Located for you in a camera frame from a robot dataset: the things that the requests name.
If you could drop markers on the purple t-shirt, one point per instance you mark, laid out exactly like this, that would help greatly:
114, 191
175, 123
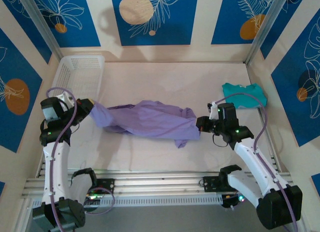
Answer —
150, 117

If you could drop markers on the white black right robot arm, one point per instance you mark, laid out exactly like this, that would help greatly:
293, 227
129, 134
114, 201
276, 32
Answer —
255, 167

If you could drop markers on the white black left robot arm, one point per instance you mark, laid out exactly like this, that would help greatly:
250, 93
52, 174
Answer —
56, 172

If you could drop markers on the teal folded t-shirt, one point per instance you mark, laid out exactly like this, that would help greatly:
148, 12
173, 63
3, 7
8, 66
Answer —
245, 97

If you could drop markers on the white plastic mesh basket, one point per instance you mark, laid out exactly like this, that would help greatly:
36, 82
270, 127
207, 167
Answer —
82, 74

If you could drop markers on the control board with green light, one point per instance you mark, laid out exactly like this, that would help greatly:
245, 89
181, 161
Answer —
235, 199
93, 195

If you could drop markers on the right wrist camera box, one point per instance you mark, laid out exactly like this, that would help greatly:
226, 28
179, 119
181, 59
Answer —
213, 109

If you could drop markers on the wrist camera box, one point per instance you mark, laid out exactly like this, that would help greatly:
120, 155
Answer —
65, 98
213, 109

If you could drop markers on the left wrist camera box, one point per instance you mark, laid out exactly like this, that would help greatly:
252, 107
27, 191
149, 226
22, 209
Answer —
65, 98

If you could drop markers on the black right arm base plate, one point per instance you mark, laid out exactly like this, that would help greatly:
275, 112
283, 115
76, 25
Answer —
211, 184

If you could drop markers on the aluminium mounting rail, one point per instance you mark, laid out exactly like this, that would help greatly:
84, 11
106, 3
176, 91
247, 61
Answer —
160, 182

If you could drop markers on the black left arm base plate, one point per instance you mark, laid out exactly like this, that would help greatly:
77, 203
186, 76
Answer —
107, 185

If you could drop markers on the aluminium frame post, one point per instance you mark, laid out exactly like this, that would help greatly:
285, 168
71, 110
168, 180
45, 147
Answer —
267, 27
42, 25

